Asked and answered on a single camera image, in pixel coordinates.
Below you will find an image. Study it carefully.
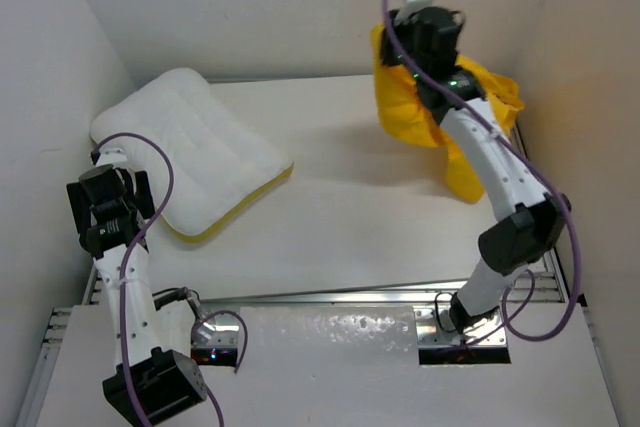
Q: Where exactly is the yellow pillowcase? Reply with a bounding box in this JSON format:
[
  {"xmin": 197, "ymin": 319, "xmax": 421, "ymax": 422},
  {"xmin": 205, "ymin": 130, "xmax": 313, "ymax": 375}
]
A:
[{"xmin": 370, "ymin": 23, "xmax": 525, "ymax": 203}]

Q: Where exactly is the white pillow with yellow edge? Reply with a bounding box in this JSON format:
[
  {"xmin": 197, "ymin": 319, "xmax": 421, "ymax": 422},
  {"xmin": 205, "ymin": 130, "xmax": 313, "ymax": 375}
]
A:
[{"xmin": 90, "ymin": 68, "xmax": 294, "ymax": 243}]

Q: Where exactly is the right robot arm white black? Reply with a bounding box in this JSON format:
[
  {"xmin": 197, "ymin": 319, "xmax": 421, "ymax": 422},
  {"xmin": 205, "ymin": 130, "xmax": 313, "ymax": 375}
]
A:
[{"xmin": 382, "ymin": 7, "xmax": 568, "ymax": 335}]

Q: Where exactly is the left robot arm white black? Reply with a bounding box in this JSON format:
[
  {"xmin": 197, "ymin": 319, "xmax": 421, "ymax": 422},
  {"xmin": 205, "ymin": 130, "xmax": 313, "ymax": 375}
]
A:
[{"xmin": 66, "ymin": 164, "xmax": 207, "ymax": 426}]

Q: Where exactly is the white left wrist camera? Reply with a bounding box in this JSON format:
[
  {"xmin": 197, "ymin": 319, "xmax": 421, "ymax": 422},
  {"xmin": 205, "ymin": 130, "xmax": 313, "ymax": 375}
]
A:
[{"xmin": 91, "ymin": 147, "xmax": 128, "ymax": 167}]

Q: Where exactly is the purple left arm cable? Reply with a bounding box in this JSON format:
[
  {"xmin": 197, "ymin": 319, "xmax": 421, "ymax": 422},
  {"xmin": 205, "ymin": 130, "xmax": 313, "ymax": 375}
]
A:
[{"xmin": 89, "ymin": 132, "xmax": 249, "ymax": 427}]

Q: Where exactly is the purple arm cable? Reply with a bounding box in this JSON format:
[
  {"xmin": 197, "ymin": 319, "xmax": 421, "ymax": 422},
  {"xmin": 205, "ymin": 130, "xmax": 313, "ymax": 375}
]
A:
[
  {"xmin": 89, "ymin": 132, "xmax": 249, "ymax": 427},
  {"xmin": 381, "ymin": 0, "xmax": 585, "ymax": 348}
]

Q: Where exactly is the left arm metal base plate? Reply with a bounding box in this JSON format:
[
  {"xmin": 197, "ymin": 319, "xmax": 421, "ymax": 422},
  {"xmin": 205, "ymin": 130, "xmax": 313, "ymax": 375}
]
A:
[{"xmin": 191, "ymin": 309, "xmax": 245, "ymax": 369}]

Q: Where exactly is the black thin base cable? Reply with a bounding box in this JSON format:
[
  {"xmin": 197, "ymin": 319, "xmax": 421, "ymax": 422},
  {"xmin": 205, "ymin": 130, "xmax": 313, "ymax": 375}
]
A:
[{"xmin": 433, "ymin": 291, "xmax": 464, "ymax": 338}]

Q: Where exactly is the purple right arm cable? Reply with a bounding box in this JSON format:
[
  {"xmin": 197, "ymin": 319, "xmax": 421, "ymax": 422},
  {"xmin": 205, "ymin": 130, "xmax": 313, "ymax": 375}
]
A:
[{"xmin": 381, "ymin": 0, "xmax": 585, "ymax": 348}]

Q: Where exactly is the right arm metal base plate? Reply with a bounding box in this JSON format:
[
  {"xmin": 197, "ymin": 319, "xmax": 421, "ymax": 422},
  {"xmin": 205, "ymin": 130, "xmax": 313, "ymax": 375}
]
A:
[{"xmin": 415, "ymin": 304, "xmax": 511, "ymax": 366}]

